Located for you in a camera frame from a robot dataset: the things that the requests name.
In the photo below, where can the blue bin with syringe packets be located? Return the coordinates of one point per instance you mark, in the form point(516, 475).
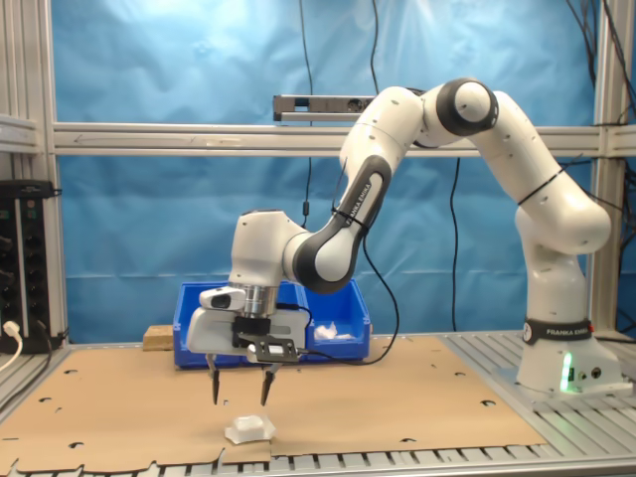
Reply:
point(199, 298)

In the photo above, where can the aluminium side rail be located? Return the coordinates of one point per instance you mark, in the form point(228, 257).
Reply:
point(17, 131)

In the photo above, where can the aluminium frame post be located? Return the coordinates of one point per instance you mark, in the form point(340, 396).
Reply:
point(20, 59)
point(52, 223)
point(613, 74)

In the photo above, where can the wooden block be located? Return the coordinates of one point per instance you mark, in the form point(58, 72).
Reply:
point(158, 339)

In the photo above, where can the brown cardboard sheet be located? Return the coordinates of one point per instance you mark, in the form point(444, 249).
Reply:
point(397, 407)
point(124, 407)

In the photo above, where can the white bagged mask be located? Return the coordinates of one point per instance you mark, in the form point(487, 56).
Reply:
point(330, 332)

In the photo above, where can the black socket rack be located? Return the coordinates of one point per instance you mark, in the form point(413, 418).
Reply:
point(30, 258)

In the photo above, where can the blue bin with face masks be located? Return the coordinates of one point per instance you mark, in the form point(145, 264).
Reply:
point(290, 300)

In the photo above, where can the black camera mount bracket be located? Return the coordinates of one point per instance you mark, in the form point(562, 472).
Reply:
point(268, 348)

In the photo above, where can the aluminium cross beam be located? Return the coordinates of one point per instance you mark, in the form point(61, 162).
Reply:
point(199, 139)

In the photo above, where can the grey power strip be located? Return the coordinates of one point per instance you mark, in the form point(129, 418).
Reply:
point(323, 107)

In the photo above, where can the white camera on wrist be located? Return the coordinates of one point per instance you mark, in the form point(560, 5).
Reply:
point(221, 299)

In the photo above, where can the blue bin with white packets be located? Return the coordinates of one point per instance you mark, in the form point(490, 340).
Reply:
point(359, 308)

